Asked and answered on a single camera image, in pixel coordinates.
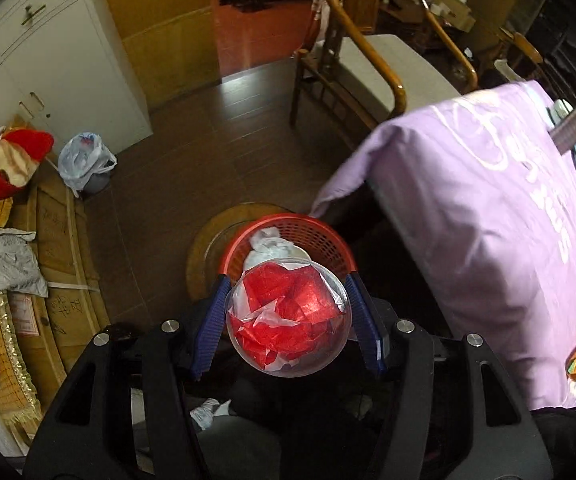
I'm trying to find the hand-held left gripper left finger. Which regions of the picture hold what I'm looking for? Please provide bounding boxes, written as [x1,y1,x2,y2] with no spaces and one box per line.
[23,274,233,480]

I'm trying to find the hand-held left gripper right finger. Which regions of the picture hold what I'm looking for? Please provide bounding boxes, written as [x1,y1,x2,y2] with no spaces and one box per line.
[342,275,554,480]

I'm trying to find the clear plastic cup red wrappers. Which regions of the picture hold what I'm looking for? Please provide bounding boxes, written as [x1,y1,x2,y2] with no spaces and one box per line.
[225,256,354,378]

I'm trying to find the red plastic mesh basket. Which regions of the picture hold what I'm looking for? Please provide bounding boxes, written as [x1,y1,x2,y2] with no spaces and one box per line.
[218,214,358,286]

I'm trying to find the crumpled white tissue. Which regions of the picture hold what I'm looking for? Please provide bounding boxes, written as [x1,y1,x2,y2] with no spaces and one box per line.
[244,227,299,267]

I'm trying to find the purple printed tablecloth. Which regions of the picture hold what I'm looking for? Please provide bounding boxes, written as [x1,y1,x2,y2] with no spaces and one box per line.
[312,80,576,412]

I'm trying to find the bamboo mat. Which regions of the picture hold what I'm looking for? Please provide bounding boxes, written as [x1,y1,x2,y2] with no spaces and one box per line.
[0,175,112,432]

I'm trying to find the white plastic bag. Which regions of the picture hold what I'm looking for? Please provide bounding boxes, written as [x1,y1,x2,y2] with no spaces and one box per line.
[58,132,118,197]

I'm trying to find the grey cloth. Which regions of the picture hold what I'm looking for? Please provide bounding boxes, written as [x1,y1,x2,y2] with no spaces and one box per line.
[0,228,49,332]

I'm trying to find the grey seat cushion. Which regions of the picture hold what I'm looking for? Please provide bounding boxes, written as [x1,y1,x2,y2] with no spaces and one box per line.
[318,34,463,122]

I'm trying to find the red plush toy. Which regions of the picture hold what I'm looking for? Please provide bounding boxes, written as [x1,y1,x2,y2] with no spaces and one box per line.
[0,127,55,221]

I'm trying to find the round-back wooden armchair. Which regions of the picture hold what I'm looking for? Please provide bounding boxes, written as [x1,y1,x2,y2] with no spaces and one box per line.
[290,0,480,137]

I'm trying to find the cardboard box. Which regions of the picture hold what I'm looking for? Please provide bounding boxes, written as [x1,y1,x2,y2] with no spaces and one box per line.
[428,0,477,32]

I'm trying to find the white cabinet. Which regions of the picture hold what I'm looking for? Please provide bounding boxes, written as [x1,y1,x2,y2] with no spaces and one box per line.
[0,0,155,157]

